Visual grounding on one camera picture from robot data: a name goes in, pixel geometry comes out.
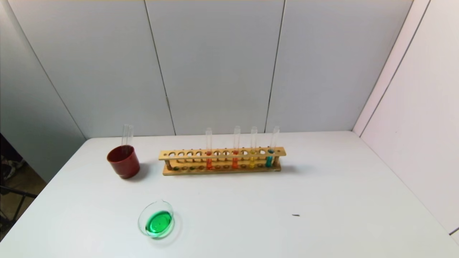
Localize red pigment glass test tube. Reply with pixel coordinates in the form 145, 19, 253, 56
232, 125, 241, 169
205, 128, 213, 170

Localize wooden test tube rack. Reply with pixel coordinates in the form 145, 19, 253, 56
158, 147, 287, 176

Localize dark red plastic cup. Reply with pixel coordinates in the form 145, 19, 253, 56
107, 144, 141, 179

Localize clear glass dish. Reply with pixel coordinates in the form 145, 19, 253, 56
138, 200, 175, 239

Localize black metal stand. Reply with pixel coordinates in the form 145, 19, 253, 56
0, 185, 38, 230

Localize dark floor clutter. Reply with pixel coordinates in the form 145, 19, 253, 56
0, 153, 26, 181

